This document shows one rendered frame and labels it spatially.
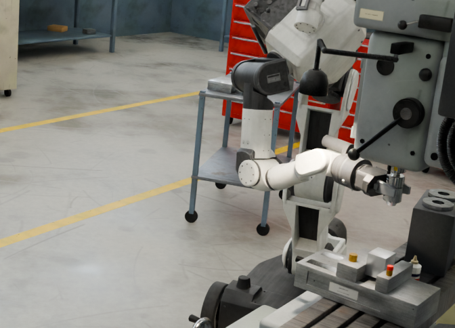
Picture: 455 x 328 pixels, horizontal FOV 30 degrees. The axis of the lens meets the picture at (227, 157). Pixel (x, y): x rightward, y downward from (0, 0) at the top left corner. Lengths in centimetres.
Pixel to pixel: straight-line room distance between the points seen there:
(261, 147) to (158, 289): 203
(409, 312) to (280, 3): 98
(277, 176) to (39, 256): 250
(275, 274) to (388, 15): 150
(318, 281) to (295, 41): 70
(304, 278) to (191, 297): 209
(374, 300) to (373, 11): 72
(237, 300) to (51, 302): 145
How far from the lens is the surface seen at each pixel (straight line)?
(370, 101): 207
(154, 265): 466
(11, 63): 830
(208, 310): 300
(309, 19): 239
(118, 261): 468
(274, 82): 247
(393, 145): 206
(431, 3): 197
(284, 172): 240
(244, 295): 297
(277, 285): 317
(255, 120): 247
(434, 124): 199
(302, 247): 305
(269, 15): 255
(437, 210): 250
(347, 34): 251
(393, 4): 201
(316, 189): 288
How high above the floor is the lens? 185
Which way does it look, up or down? 16 degrees down
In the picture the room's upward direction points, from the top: 6 degrees clockwise
